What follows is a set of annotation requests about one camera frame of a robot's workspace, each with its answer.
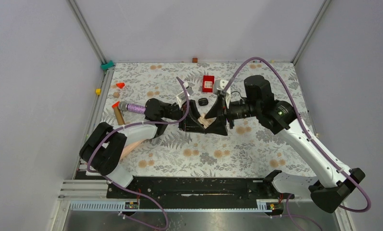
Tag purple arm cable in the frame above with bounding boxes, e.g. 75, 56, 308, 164
86, 76, 191, 231
222, 57, 372, 230

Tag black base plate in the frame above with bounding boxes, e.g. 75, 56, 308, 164
104, 176, 288, 207

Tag black earbud charging case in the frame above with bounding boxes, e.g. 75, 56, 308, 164
198, 98, 208, 106

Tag white slotted cable duct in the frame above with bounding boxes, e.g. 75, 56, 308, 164
70, 198, 272, 212

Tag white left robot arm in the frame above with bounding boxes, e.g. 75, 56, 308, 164
79, 98, 192, 198

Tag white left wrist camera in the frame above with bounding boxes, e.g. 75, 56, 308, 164
176, 82, 194, 108

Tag red block near microphones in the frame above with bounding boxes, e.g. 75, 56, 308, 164
112, 101, 120, 108

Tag gold brown microphone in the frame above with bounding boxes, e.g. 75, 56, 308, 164
113, 106, 125, 125

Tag beige earbud charging case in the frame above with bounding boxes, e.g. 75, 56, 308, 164
198, 114, 215, 129

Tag pink microphone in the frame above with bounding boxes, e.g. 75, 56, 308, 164
120, 140, 143, 160

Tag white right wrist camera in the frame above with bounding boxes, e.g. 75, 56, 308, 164
213, 79, 231, 104

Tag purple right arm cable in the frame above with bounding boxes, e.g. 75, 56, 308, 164
222, 57, 372, 230

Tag purple glitter microphone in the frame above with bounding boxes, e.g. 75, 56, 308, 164
118, 101, 146, 114

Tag aluminium corner rail left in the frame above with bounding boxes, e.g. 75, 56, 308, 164
65, 0, 115, 179

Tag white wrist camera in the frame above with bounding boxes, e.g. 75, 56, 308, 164
176, 82, 194, 108
213, 79, 231, 104

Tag red box with label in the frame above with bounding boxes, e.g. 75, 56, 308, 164
202, 75, 215, 93

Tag aluminium corner rail right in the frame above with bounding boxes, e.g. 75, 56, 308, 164
291, 0, 332, 66

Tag small coloured beads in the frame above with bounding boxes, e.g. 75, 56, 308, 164
251, 59, 275, 63

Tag floral table mat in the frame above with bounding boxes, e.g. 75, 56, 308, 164
101, 63, 314, 178

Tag teal block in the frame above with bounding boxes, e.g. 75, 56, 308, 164
101, 60, 115, 71

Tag aluminium corner rail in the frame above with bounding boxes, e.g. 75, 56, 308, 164
291, 0, 332, 66
65, 0, 115, 179

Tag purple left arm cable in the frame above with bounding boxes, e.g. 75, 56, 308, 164
86, 76, 191, 231

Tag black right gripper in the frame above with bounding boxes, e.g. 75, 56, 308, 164
204, 94, 260, 136

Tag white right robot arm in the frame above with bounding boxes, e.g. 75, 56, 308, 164
205, 75, 365, 213

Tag red wedge block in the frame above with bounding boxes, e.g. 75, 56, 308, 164
115, 82, 125, 89

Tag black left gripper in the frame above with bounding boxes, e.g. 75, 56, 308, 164
162, 100, 208, 133

